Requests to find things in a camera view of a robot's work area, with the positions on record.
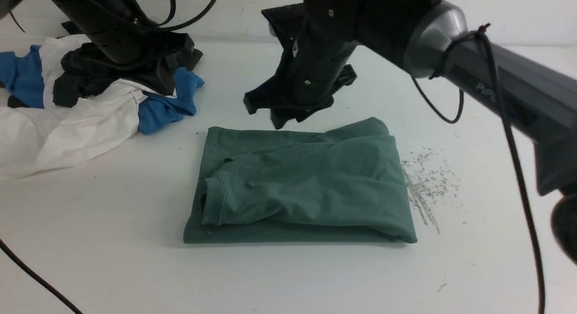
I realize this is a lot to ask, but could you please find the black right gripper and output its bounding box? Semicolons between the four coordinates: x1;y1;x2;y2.
243;25;358;129

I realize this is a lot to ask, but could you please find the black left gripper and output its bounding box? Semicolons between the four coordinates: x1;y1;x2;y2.
41;0;195;96

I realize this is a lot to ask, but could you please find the green long-sleeve shirt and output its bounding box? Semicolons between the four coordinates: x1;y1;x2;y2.
182;118;417;244

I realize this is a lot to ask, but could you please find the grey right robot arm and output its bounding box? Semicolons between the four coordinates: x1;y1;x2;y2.
243;0;577;261

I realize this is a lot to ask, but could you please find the dark grey garment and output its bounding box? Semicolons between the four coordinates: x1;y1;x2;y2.
52;33;203;108

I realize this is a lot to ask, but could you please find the blue garment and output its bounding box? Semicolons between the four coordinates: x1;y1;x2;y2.
0;45;205;135

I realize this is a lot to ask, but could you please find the white garment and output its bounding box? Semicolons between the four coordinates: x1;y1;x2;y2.
1;35;176;181

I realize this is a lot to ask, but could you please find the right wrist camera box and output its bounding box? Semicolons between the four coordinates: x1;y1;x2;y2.
261;3;305;41

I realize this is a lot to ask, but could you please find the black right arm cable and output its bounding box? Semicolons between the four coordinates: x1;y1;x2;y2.
410;23;546;314

